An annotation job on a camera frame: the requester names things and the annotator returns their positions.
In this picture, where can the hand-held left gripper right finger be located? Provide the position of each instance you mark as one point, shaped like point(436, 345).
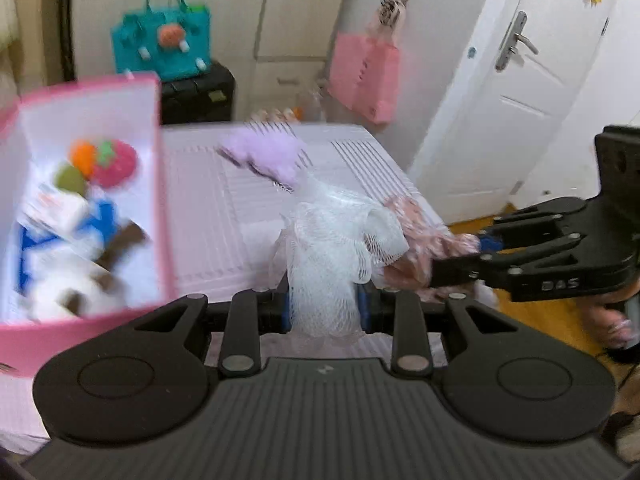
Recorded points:
point(364, 305)

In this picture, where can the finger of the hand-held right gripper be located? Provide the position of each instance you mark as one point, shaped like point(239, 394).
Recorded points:
point(460, 270)
point(530, 220)

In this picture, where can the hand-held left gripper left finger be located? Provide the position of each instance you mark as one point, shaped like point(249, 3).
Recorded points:
point(285, 310)

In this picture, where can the pink floral cloth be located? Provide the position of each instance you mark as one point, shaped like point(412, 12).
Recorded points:
point(440, 247)

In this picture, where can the white mesh bath sponge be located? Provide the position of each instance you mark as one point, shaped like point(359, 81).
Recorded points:
point(330, 260)

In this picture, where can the pink storage box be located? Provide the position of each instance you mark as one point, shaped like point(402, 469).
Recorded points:
point(162, 200)

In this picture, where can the pink strawberry plush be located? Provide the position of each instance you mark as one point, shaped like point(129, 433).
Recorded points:
point(120, 167)

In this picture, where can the white and brown panda plush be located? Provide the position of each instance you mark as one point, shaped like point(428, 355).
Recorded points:
point(60, 280)

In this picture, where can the white milk carton plush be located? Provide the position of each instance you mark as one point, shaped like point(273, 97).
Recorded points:
point(55, 212)

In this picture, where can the green plush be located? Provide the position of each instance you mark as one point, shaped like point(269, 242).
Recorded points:
point(70, 180)

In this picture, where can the orange plush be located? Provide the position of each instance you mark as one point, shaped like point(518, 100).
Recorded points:
point(82, 157)

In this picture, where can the person's right hand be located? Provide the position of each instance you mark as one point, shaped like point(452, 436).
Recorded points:
point(612, 320)

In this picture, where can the white door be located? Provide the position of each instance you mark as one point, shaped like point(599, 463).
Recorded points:
point(540, 125)

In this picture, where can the striped bed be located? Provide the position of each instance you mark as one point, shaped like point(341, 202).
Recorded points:
point(225, 220)

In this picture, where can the purple plush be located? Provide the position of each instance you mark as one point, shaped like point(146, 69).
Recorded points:
point(270, 152)

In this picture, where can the flower print bag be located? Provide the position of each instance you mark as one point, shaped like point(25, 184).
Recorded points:
point(277, 114)

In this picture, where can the pink paper bag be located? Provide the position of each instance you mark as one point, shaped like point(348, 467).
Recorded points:
point(362, 75)

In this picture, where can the black suitcase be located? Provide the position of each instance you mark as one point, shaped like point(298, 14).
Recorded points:
point(200, 95)

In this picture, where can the hanging bag charm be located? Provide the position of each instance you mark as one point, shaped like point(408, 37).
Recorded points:
point(392, 10)

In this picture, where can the teal felt tote bag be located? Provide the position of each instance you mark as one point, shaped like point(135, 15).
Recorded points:
point(150, 50)

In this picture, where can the cream wardrobe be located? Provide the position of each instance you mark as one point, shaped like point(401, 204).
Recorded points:
point(290, 10)

